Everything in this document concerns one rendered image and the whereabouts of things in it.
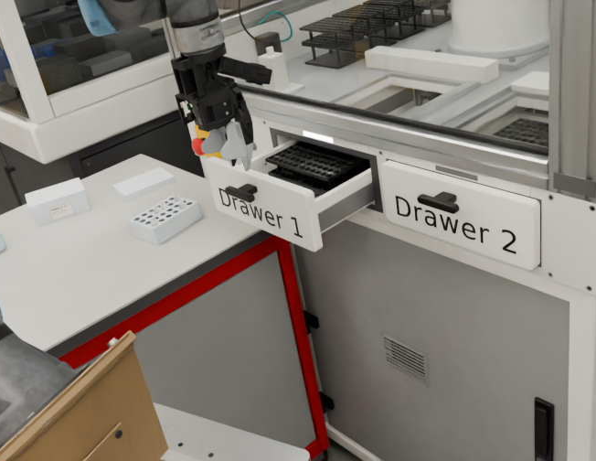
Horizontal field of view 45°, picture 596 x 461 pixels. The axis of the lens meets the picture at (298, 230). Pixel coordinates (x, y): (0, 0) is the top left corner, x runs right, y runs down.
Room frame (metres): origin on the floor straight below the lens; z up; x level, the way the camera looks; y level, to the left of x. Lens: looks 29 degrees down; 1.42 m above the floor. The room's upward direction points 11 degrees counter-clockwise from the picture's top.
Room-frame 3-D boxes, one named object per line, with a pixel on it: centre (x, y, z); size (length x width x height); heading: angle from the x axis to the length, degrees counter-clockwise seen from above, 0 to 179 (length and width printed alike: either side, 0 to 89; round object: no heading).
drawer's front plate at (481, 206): (0.97, -0.25, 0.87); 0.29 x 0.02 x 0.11; 36
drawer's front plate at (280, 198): (1.14, 0.06, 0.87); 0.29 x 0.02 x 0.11; 36
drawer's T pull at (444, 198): (0.96, -0.23, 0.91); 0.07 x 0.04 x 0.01; 36
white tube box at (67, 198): (1.52, 0.53, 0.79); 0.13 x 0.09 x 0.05; 109
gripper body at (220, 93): (1.11, 0.10, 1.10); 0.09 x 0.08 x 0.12; 126
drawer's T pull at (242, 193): (1.13, 0.08, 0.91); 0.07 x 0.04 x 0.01; 36
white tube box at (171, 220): (1.34, 0.27, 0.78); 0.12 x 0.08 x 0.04; 134
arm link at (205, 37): (1.11, 0.09, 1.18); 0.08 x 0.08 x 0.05
